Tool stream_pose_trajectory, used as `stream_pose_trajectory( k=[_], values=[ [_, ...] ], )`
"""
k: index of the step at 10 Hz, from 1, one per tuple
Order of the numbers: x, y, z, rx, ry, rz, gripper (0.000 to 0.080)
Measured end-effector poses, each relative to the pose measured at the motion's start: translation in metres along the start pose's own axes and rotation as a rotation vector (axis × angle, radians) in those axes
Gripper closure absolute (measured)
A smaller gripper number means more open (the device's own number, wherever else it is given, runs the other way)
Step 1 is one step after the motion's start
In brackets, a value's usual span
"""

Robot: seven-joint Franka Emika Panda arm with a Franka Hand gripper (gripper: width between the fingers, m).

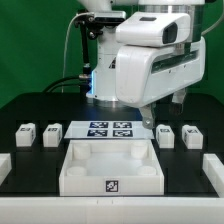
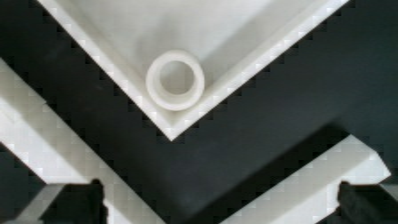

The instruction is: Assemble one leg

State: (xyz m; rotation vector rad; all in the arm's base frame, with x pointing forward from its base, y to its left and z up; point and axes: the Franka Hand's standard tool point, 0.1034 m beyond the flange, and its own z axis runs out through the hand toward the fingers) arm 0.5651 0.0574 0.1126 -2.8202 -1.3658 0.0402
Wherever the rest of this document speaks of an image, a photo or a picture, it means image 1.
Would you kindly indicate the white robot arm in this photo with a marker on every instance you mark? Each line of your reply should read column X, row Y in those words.
column 103, row 76

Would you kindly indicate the white left fence block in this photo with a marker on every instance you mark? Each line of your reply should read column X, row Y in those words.
column 5, row 166

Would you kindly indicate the white square tabletop part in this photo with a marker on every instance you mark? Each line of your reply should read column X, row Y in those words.
column 111, row 168

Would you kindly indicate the white fence block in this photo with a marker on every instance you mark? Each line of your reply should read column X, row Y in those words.
column 214, row 170
column 5, row 166

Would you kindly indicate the white right fence block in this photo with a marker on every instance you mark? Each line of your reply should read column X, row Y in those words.
column 214, row 170

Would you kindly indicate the white front fence rail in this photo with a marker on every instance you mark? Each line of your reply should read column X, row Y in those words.
column 122, row 210

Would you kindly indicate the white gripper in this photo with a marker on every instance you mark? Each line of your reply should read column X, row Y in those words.
column 145, row 75

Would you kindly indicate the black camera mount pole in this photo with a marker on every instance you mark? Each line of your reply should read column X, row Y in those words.
column 86, row 65

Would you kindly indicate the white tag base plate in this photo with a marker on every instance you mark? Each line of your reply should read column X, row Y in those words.
column 107, row 129

